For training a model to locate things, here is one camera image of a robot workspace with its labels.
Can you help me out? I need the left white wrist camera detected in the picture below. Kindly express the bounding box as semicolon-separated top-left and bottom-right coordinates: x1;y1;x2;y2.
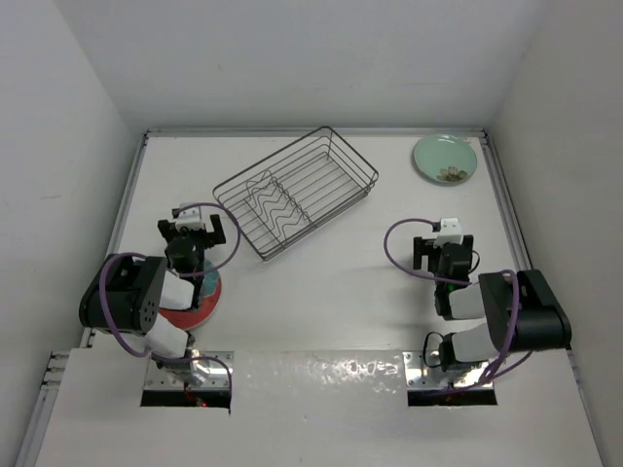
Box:
172;204;204;232

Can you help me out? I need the metal base plate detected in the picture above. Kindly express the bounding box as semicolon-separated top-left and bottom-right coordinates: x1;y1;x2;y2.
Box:
143;349;234;391
403;350;488;392

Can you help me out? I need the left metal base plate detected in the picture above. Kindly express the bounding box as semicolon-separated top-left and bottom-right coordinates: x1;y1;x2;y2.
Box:
143;349;234;391

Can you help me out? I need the light green plate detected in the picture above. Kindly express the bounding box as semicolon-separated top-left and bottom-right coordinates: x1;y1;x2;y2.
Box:
412;134;478;186

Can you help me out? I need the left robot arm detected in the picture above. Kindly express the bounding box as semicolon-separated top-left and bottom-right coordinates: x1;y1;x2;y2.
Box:
79;208;230;388

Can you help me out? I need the wire dish rack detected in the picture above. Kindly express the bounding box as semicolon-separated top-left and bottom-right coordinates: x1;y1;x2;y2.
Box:
213;126;379;261

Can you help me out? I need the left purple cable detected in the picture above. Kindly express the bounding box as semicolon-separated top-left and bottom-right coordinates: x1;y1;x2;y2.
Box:
99;202;242;405

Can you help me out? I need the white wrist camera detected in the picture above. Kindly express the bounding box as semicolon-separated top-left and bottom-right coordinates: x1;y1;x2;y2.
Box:
433;218;463;247
172;204;204;232

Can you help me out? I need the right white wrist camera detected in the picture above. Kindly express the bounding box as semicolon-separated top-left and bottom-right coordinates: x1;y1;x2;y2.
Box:
433;218;463;247

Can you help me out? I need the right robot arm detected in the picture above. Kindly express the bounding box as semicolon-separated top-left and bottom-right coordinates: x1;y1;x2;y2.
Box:
413;235;572;381

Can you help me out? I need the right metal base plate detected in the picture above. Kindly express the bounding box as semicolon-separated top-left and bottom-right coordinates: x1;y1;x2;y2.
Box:
403;350;488;392

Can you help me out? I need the red and teal plate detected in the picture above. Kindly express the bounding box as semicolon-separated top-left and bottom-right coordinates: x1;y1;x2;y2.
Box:
159;269;222;332

